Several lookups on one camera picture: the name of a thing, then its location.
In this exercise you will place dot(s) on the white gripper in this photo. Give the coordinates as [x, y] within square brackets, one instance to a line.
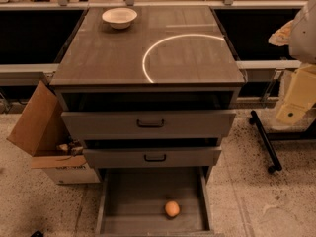
[304, 37]

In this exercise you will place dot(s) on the orange fruit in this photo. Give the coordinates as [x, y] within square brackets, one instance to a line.
[172, 209]

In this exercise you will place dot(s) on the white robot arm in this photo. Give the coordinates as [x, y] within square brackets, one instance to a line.
[299, 35]

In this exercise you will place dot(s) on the grey drawer cabinet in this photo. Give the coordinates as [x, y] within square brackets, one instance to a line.
[169, 59]

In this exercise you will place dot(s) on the middle grey drawer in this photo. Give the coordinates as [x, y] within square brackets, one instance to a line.
[133, 158]

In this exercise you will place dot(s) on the top grey drawer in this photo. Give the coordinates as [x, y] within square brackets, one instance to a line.
[122, 125]

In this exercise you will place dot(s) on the bottom grey open drawer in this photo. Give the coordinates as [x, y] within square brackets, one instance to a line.
[133, 203]

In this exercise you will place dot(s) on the black wheeled stand leg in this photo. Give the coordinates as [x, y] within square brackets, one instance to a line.
[254, 120]

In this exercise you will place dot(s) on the white bowl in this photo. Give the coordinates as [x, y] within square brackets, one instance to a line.
[119, 18]

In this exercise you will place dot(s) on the open cardboard box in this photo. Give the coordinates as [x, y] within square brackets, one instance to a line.
[41, 133]

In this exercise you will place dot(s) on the black top drawer handle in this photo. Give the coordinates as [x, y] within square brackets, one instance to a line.
[155, 124]

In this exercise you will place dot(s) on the black drawer handle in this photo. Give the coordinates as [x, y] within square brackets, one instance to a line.
[153, 158]
[155, 124]

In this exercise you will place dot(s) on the black middle drawer handle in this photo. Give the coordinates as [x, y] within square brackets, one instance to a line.
[153, 158]

